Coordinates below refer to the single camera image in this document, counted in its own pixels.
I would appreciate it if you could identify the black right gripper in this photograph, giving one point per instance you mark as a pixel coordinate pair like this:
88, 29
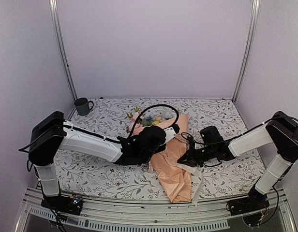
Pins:
190, 155

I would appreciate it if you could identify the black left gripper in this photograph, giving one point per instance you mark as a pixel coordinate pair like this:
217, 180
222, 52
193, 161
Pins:
140, 134

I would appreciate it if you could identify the beige wrapping paper sheet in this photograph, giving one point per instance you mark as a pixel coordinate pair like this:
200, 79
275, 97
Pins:
175, 181

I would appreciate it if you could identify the pale pink white flower stem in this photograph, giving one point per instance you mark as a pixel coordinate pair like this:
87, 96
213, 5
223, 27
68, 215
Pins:
133, 116

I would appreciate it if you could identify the blue fake flower stem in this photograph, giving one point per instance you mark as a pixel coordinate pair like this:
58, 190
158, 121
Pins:
149, 117

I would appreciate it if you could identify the white lace ribbon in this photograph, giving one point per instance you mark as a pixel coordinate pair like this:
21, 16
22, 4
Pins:
197, 179

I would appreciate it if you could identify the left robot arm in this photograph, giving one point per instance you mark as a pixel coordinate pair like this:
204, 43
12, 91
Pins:
55, 133

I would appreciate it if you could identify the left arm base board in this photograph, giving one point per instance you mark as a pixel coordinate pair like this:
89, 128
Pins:
67, 204

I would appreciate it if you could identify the right arm base board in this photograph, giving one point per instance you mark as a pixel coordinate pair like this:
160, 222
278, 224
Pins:
246, 205

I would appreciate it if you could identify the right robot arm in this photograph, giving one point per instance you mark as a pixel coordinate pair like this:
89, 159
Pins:
276, 139

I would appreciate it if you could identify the dark grey mug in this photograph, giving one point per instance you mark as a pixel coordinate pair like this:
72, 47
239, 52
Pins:
83, 106

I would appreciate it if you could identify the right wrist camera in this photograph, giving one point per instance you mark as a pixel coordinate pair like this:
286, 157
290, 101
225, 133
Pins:
191, 144

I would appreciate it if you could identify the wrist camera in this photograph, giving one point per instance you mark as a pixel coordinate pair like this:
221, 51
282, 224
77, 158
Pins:
191, 144
171, 132

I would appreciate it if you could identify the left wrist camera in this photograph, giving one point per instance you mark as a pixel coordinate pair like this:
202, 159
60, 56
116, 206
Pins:
171, 132

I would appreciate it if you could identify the left aluminium frame post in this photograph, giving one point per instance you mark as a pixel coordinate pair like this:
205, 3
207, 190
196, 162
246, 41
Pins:
58, 33

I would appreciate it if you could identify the aluminium frame post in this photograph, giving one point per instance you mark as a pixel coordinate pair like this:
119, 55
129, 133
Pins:
58, 33
247, 50

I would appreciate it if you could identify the right aluminium frame post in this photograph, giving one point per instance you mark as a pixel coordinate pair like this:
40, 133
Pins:
247, 50

